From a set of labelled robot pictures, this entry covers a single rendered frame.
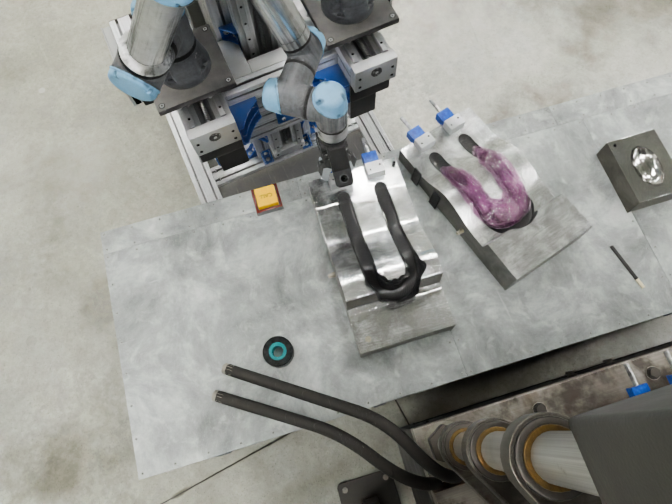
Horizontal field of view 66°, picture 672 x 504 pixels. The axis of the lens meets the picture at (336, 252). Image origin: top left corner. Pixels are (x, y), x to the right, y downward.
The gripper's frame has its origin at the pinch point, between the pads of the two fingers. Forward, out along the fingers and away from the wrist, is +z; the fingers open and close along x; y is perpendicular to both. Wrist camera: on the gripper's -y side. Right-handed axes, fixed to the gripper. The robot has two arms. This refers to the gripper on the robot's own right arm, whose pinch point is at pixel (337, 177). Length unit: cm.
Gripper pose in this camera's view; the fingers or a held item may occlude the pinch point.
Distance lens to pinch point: 146.3
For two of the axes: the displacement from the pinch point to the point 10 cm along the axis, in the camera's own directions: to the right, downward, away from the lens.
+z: 0.3, 3.3, 9.4
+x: -9.6, 2.8, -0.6
